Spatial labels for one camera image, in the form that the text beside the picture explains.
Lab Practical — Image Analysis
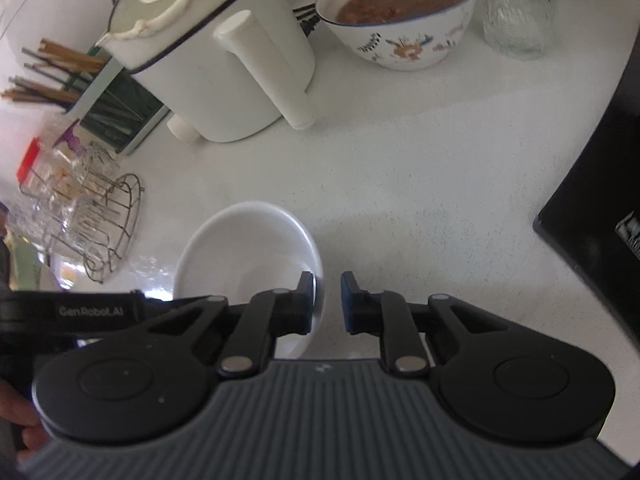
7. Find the white pot with lid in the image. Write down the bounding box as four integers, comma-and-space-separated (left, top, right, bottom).
97, 0, 317, 144

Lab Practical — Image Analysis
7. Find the floral bowl with brown food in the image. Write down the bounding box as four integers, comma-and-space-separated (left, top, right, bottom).
315, 0, 479, 72

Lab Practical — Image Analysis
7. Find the green plastic basket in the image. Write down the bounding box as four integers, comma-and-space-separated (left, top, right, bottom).
9, 236, 44, 292

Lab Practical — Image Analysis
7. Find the person's left hand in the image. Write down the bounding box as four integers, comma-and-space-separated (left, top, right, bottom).
0, 377, 52, 466

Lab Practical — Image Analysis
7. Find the green chopstick holder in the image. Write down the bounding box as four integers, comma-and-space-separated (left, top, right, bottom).
64, 56, 171, 156

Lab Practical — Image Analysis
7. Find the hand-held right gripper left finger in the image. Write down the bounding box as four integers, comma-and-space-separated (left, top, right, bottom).
145, 270, 316, 376

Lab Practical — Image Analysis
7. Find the glass jar with red lid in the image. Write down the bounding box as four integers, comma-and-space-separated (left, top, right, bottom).
16, 137, 83, 198

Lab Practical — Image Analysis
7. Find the black cooktop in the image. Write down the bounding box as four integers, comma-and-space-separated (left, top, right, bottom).
532, 22, 640, 292

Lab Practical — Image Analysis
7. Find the bundle of chopsticks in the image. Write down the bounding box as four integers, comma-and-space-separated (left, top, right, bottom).
0, 37, 109, 109

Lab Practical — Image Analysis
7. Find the plain white bowl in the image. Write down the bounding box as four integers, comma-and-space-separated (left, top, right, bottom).
172, 201, 324, 361

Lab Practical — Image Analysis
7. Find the cluster of clear glass cups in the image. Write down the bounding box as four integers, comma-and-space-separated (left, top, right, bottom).
5, 142, 126, 273

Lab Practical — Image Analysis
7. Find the wire cup rack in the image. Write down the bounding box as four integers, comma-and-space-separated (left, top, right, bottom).
20, 172, 146, 284

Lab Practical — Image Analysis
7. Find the clear drinking glass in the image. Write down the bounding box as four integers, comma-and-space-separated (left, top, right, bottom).
477, 0, 560, 60

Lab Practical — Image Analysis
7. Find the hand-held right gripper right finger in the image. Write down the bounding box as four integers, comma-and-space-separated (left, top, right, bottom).
339, 270, 507, 376

